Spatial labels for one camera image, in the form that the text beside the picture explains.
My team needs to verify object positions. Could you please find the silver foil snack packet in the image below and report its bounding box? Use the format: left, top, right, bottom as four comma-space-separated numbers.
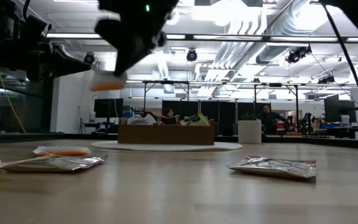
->
225, 154, 318, 180

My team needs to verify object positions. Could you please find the silver ventilation duct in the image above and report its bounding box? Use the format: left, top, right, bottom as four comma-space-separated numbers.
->
255, 0, 332, 65

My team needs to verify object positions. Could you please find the black partition wall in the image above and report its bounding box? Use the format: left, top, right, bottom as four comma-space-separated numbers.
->
162, 100, 272, 137

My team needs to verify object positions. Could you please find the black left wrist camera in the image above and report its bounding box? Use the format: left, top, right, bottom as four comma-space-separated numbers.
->
22, 14, 52, 43

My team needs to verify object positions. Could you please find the black ceiling spotlight cluster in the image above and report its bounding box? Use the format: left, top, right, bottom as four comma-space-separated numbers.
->
285, 45, 313, 65

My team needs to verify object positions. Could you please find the white round plate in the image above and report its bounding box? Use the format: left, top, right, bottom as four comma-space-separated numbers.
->
90, 140, 244, 152

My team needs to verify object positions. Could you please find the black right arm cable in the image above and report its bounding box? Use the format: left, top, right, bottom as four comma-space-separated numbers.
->
321, 2, 358, 121

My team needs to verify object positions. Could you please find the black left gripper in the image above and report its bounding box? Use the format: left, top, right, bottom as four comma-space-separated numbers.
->
23, 42, 91, 84

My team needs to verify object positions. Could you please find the wooden three-compartment box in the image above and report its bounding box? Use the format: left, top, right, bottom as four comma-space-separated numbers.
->
117, 119, 215, 146

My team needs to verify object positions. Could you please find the small plant in white pot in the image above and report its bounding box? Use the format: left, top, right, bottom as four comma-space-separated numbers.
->
237, 111, 262, 144

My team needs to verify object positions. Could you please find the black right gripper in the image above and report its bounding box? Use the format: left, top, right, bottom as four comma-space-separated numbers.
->
94, 15, 168, 77

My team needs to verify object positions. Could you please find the yellow cable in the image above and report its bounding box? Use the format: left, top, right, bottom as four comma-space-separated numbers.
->
0, 67, 27, 134

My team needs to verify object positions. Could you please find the beige tea bag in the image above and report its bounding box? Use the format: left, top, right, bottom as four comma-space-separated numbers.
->
0, 154, 109, 174

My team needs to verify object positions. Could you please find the LED strip light bar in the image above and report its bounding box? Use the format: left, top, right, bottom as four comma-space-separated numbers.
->
46, 32, 358, 44

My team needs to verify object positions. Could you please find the black computer monitor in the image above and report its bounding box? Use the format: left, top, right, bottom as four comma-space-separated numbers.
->
324, 98, 357, 123
93, 98, 124, 119

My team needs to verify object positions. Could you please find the black metal frame stand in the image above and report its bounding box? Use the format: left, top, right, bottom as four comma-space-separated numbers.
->
141, 80, 190, 103
252, 82, 300, 118

